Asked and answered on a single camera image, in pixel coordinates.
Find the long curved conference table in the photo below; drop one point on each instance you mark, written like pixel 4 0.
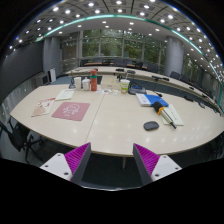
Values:
pixel 106 70

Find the pink mouse pad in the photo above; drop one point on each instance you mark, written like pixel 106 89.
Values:
pixel 70 111

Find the green-printed paper cup with straw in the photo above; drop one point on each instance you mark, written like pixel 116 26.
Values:
pixel 124 86

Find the white lidded mug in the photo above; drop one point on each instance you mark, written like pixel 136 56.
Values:
pixel 86 85

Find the red drink bottle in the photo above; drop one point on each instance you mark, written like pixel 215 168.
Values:
pixel 94 81

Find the cream cardboard box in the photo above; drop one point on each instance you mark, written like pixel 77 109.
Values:
pixel 110 82

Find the dark office chairs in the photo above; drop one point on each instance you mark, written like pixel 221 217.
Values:
pixel 175 75

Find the white booklet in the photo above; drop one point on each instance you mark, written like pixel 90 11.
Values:
pixel 65 94

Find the black computer mouse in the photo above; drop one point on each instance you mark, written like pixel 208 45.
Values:
pixel 151 126

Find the blue and white book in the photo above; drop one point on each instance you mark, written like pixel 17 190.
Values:
pixel 150 99

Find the grey box appliance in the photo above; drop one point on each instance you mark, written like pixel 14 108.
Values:
pixel 42 80

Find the white standing appliance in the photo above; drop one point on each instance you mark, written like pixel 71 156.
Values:
pixel 53 75

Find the ceiling lights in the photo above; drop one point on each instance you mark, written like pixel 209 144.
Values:
pixel 91 4

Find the white paper cup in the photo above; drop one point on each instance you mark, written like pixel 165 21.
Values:
pixel 77 84

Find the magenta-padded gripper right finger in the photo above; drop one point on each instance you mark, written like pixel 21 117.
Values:
pixel 163 166

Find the black conference microphone console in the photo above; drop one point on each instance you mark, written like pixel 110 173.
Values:
pixel 137 90

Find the black office chair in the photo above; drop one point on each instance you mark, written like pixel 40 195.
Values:
pixel 16 136

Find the cream paper notebook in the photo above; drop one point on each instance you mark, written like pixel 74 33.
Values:
pixel 176 115

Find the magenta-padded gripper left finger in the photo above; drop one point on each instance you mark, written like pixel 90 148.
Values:
pixel 60 165

